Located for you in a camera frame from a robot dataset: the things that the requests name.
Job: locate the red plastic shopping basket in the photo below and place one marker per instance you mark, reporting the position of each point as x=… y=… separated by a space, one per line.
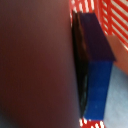
x=116 y=16

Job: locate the blue plastic cup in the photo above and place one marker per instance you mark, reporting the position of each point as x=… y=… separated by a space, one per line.
x=33 y=66

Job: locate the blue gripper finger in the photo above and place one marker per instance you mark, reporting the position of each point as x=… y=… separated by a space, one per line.
x=96 y=73

